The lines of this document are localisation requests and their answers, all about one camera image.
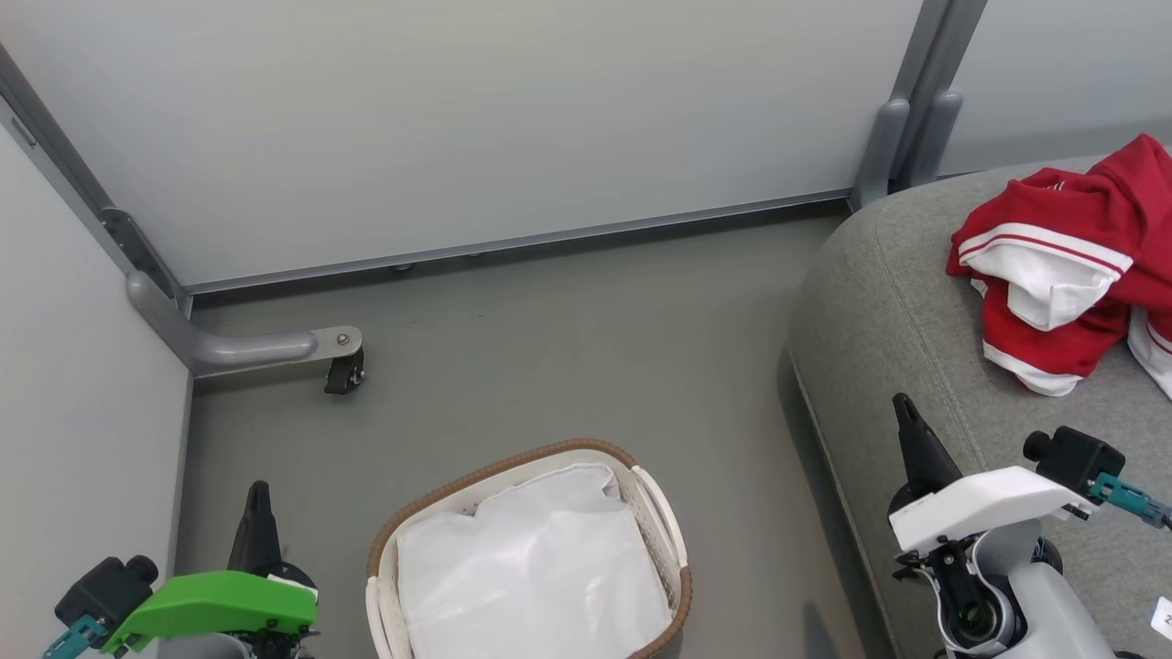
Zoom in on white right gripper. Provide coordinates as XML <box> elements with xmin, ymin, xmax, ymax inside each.
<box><xmin>888</xmin><ymin>393</ymin><xmax>1097</xmax><ymax>554</ymax></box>

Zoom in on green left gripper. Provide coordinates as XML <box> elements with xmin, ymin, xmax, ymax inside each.
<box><xmin>99</xmin><ymin>481</ymin><xmax>320</xmax><ymax>654</ymax></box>

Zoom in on red and white jersey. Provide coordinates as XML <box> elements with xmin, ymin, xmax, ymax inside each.
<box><xmin>945</xmin><ymin>133</ymin><xmax>1172</xmax><ymax>402</ymax></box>

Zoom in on grey fabric sofa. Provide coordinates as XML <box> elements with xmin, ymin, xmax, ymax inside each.
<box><xmin>787</xmin><ymin>151</ymin><xmax>1172</xmax><ymax>659</ymax></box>

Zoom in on black caster wheel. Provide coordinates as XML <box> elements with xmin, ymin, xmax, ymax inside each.
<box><xmin>322</xmin><ymin>349</ymin><xmax>366</xmax><ymax>396</ymax></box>

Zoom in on grey partition foot with plate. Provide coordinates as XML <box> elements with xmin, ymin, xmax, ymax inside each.
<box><xmin>125</xmin><ymin>269</ymin><xmax>365</xmax><ymax>379</ymax></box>

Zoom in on white laundry basket brown rim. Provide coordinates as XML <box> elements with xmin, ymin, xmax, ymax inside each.
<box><xmin>364</xmin><ymin>438</ymin><xmax>694</xmax><ymax>659</ymax></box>

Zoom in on white basket liner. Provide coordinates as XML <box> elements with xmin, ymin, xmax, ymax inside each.
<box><xmin>395</xmin><ymin>462</ymin><xmax>675</xmax><ymax>659</ymax></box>

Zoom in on grey rounded partition foot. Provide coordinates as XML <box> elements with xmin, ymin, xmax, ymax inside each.
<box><xmin>849</xmin><ymin>96</ymin><xmax>913</xmax><ymax>212</ymax></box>
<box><xmin>910</xmin><ymin>88</ymin><xmax>965</xmax><ymax>189</ymax></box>

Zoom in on teal left camera connector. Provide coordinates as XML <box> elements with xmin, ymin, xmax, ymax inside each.
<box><xmin>42</xmin><ymin>614</ymin><xmax>107</xmax><ymax>659</ymax></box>

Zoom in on teal camera connector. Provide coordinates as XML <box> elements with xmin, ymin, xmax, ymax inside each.
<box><xmin>42</xmin><ymin>614</ymin><xmax>107</xmax><ymax>659</ymax></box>
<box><xmin>1089</xmin><ymin>472</ymin><xmax>1172</xmax><ymax>531</ymax></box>

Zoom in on teal right camera connector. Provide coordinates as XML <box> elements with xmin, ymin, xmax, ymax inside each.
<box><xmin>1089</xmin><ymin>472</ymin><xmax>1172</xmax><ymax>531</ymax></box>

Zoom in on dark frame hinge bracket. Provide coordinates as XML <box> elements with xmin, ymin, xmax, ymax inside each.
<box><xmin>100</xmin><ymin>206</ymin><xmax>186</xmax><ymax>305</ymax></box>

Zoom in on grey partition upright frame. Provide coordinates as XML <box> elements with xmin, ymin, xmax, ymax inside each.
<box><xmin>892</xmin><ymin>0</ymin><xmax>991</xmax><ymax>190</ymax></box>

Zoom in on aluminium partition base rail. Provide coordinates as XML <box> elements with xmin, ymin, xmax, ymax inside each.
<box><xmin>186</xmin><ymin>188</ymin><xmax>854</xmax><ymax>297</ymax></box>

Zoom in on grey partition corner frame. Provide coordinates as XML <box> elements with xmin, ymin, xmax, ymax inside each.
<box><xmin>0</xmin><ymin>41</ymin><xmax>195</xmax><ymax>319</ymax></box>

